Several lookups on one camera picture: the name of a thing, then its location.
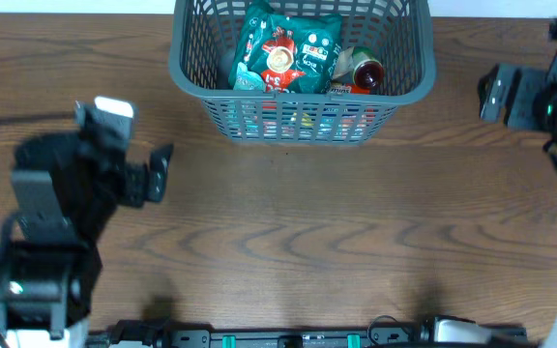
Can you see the small mint wrapper packet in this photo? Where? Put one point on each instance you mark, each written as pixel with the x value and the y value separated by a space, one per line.
pixel 246 80

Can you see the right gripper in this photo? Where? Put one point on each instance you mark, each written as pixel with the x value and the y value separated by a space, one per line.
pixel 523 101

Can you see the beige paper pouch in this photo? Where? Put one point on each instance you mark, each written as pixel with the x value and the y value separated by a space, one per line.
pixel 345 66

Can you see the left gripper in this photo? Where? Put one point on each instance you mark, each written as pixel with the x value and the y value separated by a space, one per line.
pixel 131 183

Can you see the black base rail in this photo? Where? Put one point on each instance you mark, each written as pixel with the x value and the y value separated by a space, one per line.
pixel 383 331

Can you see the grey plastic basket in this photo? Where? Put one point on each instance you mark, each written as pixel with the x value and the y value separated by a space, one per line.
pixel 206 33

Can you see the green Nescafe coffee bag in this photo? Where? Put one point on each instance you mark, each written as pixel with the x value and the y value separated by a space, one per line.
pixel 292 54

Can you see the tissue multipack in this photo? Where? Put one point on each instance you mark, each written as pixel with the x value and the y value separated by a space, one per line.
pixel 329 126

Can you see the green lidded jar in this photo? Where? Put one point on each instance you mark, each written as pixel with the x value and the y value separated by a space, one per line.
pixel 368 72

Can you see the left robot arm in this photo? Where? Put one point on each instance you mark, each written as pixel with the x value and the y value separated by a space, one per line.
pixel 67 186

